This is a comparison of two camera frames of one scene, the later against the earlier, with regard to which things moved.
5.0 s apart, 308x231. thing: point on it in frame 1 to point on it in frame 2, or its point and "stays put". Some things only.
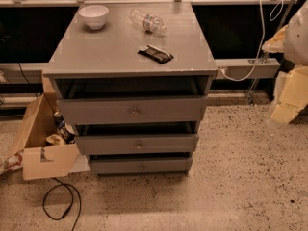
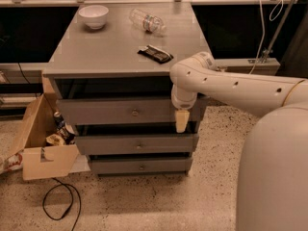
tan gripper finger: [294, 95] to [182, 100]
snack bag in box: [56, 140] stays put
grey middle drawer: [129, 144] stays put
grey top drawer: [130, 110] stays put
